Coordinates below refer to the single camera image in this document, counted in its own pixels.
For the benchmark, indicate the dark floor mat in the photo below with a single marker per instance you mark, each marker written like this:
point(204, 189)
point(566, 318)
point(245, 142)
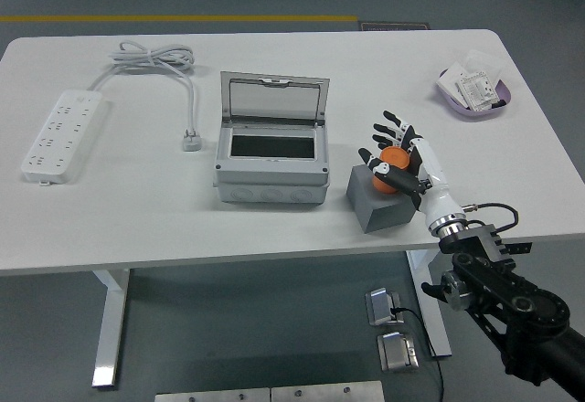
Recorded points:
point(395, 27)

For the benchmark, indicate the silver foot pedal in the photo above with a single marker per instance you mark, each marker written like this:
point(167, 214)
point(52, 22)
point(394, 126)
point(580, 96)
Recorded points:
point(396, 352)
point(381, 306)

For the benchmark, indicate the purple tray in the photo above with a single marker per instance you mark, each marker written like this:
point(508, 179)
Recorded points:
point(475, 115)

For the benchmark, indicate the orange cylinder battery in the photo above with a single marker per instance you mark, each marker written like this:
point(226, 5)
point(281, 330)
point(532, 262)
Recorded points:
point(396, 156)

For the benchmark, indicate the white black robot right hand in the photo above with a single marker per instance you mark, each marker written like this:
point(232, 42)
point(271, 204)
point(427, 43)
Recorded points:
point(434, 183)

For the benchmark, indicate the grey junction box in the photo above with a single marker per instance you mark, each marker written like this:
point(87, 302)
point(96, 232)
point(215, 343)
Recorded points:
point(274, 178)

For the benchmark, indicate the grey metal plate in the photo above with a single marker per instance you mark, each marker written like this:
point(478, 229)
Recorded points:
point(210, 396)
point(326, 393)

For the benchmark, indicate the grey block with round hole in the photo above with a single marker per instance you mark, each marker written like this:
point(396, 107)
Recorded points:
point(388, 219)

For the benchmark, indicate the transparent grey-framed box lid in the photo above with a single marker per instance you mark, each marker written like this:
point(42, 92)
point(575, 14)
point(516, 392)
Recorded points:
point(274, 96)

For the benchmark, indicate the black table control panel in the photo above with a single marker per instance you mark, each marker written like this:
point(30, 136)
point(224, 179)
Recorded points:
point(518, 248)

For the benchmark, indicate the white power strip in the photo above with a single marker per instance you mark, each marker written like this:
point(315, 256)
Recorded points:
point(59, 137)

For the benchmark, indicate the white printed socket panel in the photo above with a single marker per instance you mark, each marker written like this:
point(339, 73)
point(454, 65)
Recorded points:
point(477, 91)

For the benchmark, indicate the small black object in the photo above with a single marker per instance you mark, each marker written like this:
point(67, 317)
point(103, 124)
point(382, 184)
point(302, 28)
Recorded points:
point(499, 104)

